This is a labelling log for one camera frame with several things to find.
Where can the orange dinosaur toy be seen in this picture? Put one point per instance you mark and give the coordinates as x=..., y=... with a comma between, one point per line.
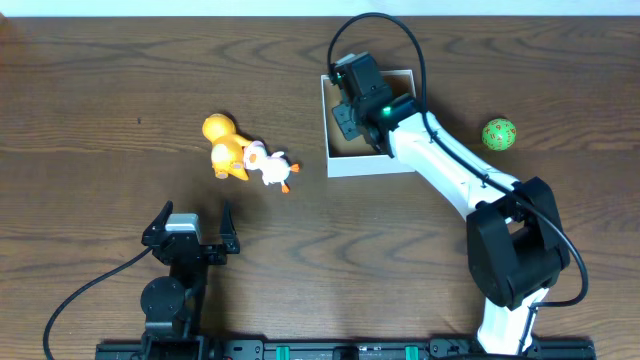
x=227, y=154

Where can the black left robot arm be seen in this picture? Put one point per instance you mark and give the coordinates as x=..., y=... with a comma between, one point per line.
x=173, y=304

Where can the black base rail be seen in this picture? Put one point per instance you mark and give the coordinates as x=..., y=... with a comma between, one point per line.
x=320, y=350

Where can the green number ball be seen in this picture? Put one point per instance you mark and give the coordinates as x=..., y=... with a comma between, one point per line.
x=499, y=134

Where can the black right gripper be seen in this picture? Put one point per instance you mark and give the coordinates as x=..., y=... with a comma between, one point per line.
x=348, y=127

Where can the white pink duck toy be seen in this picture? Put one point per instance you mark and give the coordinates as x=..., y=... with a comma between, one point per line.
x=275, y=167

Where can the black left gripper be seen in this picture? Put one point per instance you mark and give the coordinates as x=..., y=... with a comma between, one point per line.
x=187, y=248

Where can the white cardboard box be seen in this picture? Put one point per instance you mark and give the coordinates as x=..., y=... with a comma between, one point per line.
x=350, y=158

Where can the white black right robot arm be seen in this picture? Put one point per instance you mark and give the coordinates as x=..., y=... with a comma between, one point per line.
x=515, y=253

